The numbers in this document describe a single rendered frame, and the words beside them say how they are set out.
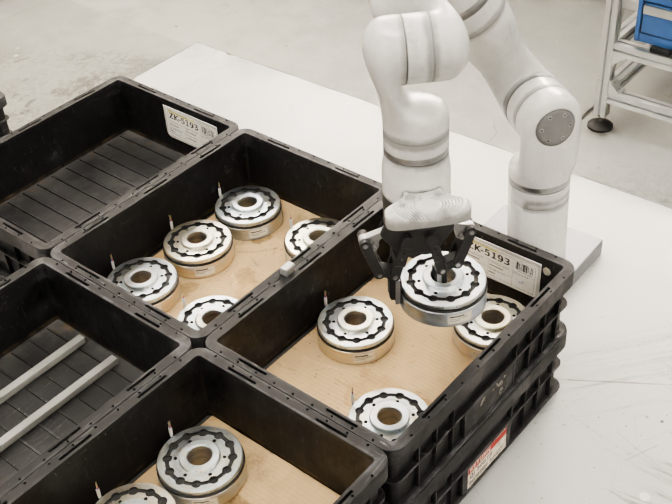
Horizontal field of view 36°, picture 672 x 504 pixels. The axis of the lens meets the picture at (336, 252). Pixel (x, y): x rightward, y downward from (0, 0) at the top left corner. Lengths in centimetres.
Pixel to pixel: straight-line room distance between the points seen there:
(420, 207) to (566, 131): 47
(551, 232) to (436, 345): 31
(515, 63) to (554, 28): 253
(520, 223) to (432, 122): 56
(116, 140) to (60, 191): 17
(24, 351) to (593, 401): 79
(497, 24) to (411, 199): 38
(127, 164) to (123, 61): 217
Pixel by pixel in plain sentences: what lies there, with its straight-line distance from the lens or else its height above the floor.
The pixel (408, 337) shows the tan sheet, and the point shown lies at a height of 83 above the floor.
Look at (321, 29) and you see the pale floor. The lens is 404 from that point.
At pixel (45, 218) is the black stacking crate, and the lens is 174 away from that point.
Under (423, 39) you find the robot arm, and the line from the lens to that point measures 103.
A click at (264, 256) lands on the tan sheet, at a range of 157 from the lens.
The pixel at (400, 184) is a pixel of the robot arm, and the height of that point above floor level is 117.
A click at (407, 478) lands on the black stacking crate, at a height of 85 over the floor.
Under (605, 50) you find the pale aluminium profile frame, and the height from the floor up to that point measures 27.
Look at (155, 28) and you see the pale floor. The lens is 418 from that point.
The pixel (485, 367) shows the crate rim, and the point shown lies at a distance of 125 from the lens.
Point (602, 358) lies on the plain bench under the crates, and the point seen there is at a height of 70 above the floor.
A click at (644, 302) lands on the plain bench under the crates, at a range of 171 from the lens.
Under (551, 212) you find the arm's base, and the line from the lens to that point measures 159.
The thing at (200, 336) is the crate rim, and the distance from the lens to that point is 130.
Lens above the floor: 180
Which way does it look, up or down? 39 degrees down
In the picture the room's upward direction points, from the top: 4 degrees counter-clockwise
